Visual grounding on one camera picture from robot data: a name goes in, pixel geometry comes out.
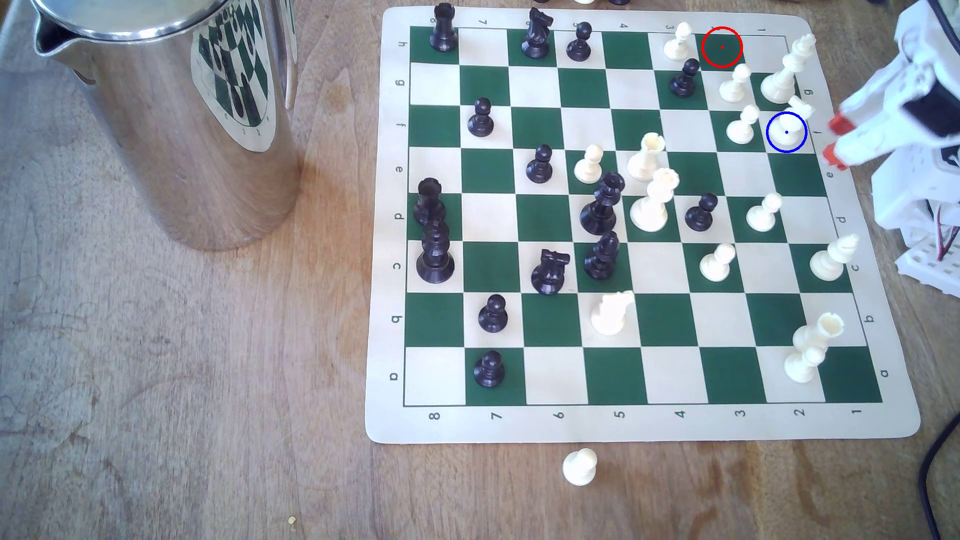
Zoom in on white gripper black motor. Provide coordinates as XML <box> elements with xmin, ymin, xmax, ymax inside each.
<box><xmin>822</xmin><ymin>56</ymin><xmax>960</xmax><ymax>172</ymax></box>

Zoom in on white knight chess piece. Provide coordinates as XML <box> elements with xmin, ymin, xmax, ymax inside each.
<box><xmin>590</xmin><ymin>290</ymin><xmax>636</xmax><ymax>337</ymax></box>
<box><xmin>771</xmin><ymin>95</ymin><xmax>816</xmax><ymax>151</ymax></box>

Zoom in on white king chess piece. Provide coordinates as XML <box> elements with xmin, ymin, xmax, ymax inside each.
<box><xmin>759</xmin><ymin>33</ymin><xmax>817</xmax><ymax>105</ymax></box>

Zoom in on white pawn chess piece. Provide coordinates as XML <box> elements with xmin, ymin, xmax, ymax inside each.
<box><xmin>745</xmin><ymin>192</ymin><xmax>785</xmax><ymax>233</ymax></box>
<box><xmin>562</xmin><ymin>447</ymin><xmax>599</xmax><ymax>488</ymax></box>
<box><xmin>573</xmin><ymin>144</ymin><xmax>606</xmax><ymax>185</ymax></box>
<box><xmin>699</xmin><ymin>243</ymin><xmax>738</xmax><ymax>284</ymax></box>
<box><xmin>718</xmin><ymin>63</ymin><xmax>753</xmax><ymax>105</ymax></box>
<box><xmin>725</xmin><ymin>105</ymin><xmax>761</xmax><ymax>146</ymax></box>
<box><xmin>663</xmin><ymin>21</ymin><xmax>694</xmax><ymax>63</ymax></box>
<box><xmin>783</xmin><ymin>345</ymin><xmax>826</xmax><ymax>384</ymax></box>

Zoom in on white bishop chess piece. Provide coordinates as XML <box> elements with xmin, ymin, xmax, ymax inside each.
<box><xmin>809</xmin><ymin>233</ymin><xmax>861</xmax><ymax>283</ymax></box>

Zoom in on black pawn chess piece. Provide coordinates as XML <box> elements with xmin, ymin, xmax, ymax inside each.
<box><xmin>669</xmin><ymin>58</ymin><xmax>701</xmax><ymax>99</ymax></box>
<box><xmin>684</xmin><ymin>192</ymin><xmax>720</xmax><ymax>232</ymax></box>
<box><xmin>473</xmin><ymin>350</ymin><xmax>506</xmax><ymax>389</ymax></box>
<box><xmin>466</xmin><ymin>97</ymin><xmax>496</xmax><ymax>138</ymax></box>
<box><xmin>566</xmin><ymin>21</ymin><xmax>594</xmax><ymax>63</ymax></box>
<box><xmin>525</xmin><ymin>144</ymin><xmax>555</xmax><ymax>185</ymax></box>
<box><xmin>477</xmin><ymin>294</ymin><xmax>509</xmax><ymax>334</ymax></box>

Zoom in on white rook chess piece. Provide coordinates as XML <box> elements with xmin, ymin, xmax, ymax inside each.
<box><xmin>627</xmin><ymin>132</ymin><xmax>667</xmax><ymax>183</ymax></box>
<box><xmin>793</xmin><ymin>312</ymin><xmax>845</xmax><ymax>357</ymax></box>

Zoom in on white queen chess piece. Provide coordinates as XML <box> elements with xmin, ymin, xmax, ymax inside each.
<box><xmin>629</xmin><ymin>168</ymin><xmax>681</xmax><ymax>233</ymax></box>

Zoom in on black queen chess piece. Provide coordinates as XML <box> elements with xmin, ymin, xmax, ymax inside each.
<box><xmin>579</xmin><ymin>171</ymin><xmax>627</xmax><ymax>237</ymax></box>

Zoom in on black bishop chess piece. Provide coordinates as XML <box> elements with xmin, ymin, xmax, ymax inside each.
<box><xmin>583</xmin><ymin>230</ymin><xmax>621</xmax><ymax>282</ymax></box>

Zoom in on black knight chess piece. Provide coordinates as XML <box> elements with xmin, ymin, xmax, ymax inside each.
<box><xmin>530</xmin><ymin>249</ymin><xmax>572</xmax><ymax>296</ymax></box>
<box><xmin>520</xmin><ymin>6</ymin><xmax>555</xmax><ymax>60</ymax></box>

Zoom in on green and cream chess mat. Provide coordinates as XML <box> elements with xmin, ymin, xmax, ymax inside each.
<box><xmin>364</xmin><ymin>6</ymin><xmax>922</xmax><ymax>445</ymax></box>

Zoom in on stainless steel pitcher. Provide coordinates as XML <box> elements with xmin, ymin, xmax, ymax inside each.
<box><xmin>28</xmin><ymin>0</ymin><xmax>305</xmax><ymax>252</ymax></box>

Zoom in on red servo wires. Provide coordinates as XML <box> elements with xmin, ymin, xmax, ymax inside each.
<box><xmin>933</xmin><ymin>206</ymin><xmax>960</xmax><ymax>267</ymax></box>

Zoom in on white perforated base plate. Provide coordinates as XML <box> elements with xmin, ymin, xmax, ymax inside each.
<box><xmin>896</xmin><ymin>228</ymin><xmax>960</xmax><ymax>279</ymax></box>

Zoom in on black cable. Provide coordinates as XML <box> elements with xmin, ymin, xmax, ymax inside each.
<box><xmin>918</xmin><ymin>431</ymin><xmax>960</xmax><ymax>540</ymax></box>

